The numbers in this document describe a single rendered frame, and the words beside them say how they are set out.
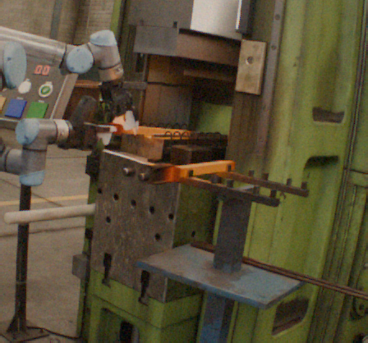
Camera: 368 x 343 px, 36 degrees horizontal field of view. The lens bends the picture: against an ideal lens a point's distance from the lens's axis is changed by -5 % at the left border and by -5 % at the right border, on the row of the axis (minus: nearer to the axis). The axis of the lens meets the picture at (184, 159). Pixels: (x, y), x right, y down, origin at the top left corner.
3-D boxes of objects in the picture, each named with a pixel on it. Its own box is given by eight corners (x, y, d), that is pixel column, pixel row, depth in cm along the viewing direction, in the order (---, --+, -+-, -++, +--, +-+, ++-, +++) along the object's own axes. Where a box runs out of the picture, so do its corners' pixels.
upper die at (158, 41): (175, 56, 194) (178, 28, 192) (132, 52, 206) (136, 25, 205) (247, 68, 226) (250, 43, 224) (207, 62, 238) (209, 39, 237)
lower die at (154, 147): (160, 162, 199) (163, 136, 198) (119, 150, 212) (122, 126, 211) (234, 158, 231) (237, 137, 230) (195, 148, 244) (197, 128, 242)
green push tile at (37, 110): (41, 121, 215) (48, 103, 218) (25, 118, 217) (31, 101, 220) (43, 123, 217) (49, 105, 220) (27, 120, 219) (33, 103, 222)
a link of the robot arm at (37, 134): (11, 144, 166) (15, 116, 165) (41, 144, 174) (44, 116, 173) (26, 149, 161) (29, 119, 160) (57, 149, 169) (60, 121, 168)
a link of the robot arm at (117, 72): (109, 59, 188) (126, 61, 183) (112, 71, 190) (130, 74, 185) (93, 69, 183) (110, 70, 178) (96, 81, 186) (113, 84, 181)
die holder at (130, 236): (163, 303, 192) (181, 171, 185) (89, 267, 216) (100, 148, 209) (257, 274, 235) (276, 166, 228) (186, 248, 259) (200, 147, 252)
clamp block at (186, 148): (188, 170, 192) (190, 149, 191) (168, 164, 197) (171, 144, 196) (211, 168, 201) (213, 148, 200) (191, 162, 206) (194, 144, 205)
